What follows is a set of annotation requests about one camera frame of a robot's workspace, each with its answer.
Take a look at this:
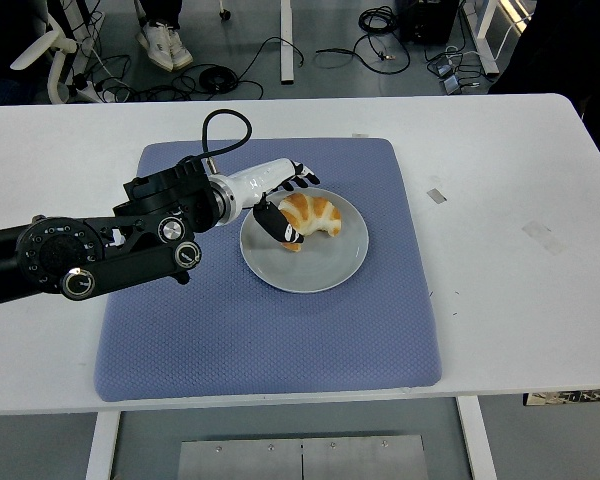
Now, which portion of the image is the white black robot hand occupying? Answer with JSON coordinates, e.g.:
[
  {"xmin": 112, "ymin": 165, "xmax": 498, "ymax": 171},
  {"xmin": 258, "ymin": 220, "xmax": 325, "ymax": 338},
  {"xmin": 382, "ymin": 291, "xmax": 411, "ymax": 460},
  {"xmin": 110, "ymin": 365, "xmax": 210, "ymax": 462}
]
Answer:
[{"xmin": 224, "ymin": 157, "xmax": 322, "ymax": 246}]

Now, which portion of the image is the golden white croissant bread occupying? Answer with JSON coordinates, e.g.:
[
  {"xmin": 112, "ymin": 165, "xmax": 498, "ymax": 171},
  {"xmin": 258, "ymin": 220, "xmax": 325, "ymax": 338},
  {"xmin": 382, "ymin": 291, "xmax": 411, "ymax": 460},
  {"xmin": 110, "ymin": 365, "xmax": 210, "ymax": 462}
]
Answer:
[{"xmin": 277, "ymin": 192, "xmax": 343, "ymax": 252}]

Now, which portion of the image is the grey round plate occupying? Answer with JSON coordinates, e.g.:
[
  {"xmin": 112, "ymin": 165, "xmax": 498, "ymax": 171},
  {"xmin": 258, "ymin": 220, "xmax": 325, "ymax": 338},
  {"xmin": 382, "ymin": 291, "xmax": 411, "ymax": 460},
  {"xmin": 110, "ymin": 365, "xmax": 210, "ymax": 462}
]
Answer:
[{"xmin": 239, "ymin": 186, "xmax": 371, "ymax": 294}]

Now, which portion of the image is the white background desk leg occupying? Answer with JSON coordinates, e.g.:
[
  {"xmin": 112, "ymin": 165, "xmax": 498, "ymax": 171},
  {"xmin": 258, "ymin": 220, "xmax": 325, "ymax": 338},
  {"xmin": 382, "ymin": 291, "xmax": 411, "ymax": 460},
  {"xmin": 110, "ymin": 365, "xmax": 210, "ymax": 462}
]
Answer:
[
  {"xmin": 278, "ymin": 0, "xmax": 295, "ymax": 84},
  {"xmin": 472, "ymin": 0, "xmax": 501, "ymax": 77}
]

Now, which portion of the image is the person's foot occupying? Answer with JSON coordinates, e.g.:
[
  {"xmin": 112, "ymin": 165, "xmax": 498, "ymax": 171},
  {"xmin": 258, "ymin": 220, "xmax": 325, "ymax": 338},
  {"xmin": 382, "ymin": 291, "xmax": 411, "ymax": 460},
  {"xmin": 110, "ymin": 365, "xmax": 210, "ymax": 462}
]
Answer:
[
  {"xmin": 167, "ymin": 28, "xmax": 195, "ymax": 70},
  {"xmin": 136, "ymin": 21, "xmax": 175, "ymax": 72}
]

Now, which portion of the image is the blue quilted mat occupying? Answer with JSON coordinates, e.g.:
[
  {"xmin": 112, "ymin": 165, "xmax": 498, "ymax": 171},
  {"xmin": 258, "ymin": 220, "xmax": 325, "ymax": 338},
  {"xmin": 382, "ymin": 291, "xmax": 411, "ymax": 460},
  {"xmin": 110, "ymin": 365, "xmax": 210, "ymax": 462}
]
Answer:
[{"xmin": 93, "ymin": 137, "xmax": 443, "ymax": 404}]

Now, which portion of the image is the person's leg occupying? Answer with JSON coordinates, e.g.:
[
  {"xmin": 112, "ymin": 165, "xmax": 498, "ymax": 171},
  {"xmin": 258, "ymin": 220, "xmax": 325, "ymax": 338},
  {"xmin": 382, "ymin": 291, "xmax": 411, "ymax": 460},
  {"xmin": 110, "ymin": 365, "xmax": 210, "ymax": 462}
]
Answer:
[{"xmin": 134, "ymin": 0, "xmax": 184, "ymax": 25}]

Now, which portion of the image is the black equipment box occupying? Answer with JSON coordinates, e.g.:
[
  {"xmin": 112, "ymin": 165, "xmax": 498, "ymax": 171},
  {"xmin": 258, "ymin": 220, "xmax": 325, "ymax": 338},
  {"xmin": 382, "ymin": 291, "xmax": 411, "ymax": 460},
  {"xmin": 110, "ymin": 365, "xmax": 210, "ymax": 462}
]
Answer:
[{"xmin": 398, "ymin": 0, "xmax": 460, "ymax": 45}]

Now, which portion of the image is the grey metal plate with screws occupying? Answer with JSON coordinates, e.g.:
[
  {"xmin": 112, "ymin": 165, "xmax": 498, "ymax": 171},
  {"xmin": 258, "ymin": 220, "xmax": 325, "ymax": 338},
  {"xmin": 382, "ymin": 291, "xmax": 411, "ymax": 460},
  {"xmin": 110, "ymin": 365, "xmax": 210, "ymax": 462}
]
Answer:
[{"xmin": 176, "ymin": 434, "xmax": 428, "ymax": 480}]

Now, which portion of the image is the large clear tape patch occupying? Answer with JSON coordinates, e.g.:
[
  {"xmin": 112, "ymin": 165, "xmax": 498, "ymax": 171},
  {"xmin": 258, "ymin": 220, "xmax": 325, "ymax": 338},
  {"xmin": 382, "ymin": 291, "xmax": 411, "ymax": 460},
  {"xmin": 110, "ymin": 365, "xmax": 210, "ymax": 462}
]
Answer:
[{"xmin": 521, "ymin": 220, "xmax": 567, "ymax": 257}]

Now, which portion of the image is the white table leg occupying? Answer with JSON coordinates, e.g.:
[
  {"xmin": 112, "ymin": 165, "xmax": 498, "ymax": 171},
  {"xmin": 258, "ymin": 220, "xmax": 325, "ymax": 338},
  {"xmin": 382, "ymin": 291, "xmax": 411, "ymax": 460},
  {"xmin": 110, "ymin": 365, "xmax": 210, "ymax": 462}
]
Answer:
[
  {"xmin": 84, "ymin": 410, "xmax": 122, "ymax": 480},
  {"xmin": 454, "ymin": 395, "xmax": 498, "ymax": 480}
]

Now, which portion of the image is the person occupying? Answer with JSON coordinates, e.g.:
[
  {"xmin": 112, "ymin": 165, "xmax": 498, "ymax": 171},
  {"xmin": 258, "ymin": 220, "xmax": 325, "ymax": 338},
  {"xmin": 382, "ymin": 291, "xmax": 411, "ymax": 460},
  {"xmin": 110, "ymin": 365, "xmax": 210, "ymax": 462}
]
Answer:
[{"xmin": 489, "ymin": 0, "xmax": 600, "ymax": 151}]

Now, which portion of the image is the patterned label under table edge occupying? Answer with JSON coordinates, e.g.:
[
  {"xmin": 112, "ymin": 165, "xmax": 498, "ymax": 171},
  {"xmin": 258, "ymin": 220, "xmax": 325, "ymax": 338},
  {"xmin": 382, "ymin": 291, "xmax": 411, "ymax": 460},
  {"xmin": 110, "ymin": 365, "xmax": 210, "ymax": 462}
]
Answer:
[{"xmin": 522, "ymin": 388, "xmax": 600, "ymax": 407}]

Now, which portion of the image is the coiled black cable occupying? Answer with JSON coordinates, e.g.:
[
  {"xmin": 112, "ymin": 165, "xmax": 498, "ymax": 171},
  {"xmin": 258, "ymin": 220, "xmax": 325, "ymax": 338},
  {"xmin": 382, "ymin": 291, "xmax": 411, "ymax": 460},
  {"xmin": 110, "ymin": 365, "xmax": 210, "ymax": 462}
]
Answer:
[{"xmin": 198, "ymin": 64, "xmax": 240, "ymax": 94}]

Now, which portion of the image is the long black floor cable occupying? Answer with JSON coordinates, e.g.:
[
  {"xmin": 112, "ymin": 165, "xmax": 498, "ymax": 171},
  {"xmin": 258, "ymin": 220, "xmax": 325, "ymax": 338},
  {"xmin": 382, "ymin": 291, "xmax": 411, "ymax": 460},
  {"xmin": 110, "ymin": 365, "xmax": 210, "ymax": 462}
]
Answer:
[{"xmin": 237, "ymin": 37, "xmax": 306, "ymax": 101}]

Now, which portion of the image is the looped black floor cable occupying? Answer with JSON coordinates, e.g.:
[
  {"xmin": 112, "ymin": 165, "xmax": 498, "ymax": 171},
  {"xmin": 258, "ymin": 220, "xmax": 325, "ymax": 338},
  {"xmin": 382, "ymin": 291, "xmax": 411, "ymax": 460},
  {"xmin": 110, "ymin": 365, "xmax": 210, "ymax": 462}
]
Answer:
[{"xmin": 314, "ymin": 5, "xmax": 412, "ymax": 76}]

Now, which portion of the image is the white office chair frame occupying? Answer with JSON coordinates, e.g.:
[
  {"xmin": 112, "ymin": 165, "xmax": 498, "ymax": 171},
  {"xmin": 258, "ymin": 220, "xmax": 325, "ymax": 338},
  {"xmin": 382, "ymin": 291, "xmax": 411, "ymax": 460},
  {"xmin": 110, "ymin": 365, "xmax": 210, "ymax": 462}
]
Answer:
[{"xmin": 9, "ymin": 13, "xmax": 80, "ymax": 105}]

